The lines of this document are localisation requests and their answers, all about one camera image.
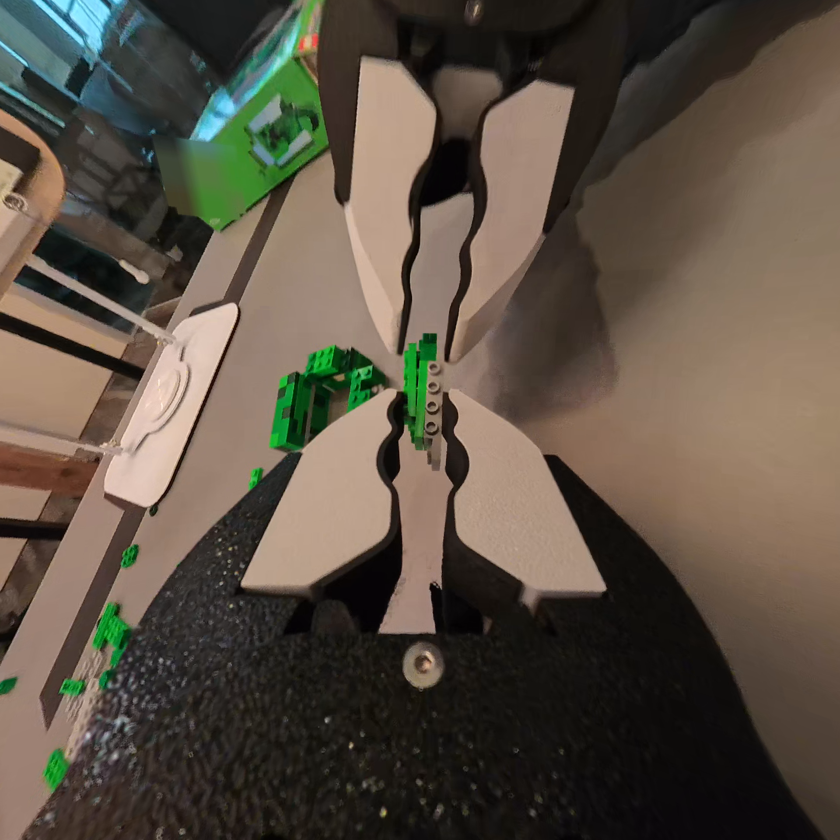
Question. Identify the small white peg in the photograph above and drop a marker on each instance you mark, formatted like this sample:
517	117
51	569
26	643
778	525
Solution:
134	270

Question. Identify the black office chair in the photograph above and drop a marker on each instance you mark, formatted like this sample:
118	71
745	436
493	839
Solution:
216	26

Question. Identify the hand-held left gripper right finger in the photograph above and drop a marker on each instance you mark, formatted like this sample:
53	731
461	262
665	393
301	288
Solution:
518	512

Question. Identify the green toy set box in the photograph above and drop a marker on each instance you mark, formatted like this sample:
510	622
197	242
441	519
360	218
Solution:
262	138

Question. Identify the green and grey brick assembly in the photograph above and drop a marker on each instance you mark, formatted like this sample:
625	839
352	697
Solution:
433	407

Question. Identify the scattered loose green bricks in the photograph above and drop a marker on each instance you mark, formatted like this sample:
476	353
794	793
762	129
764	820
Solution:
111	630

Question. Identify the book stand with white base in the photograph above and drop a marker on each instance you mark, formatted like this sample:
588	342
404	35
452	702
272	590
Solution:
170	407

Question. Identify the grey desk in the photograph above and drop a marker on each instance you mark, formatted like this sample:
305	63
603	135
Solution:
656	459

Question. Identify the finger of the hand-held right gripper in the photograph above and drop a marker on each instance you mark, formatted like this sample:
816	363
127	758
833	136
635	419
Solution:
518	184
384	164

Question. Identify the large office window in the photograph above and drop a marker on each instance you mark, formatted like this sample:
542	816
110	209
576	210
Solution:
65	19

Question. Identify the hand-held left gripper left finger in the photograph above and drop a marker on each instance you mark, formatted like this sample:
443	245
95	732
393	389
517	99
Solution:
328	512

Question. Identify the green toy brick model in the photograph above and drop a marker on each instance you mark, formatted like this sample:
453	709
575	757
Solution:
292	407

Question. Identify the wooden table with black legs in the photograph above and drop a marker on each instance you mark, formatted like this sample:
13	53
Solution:
39	469

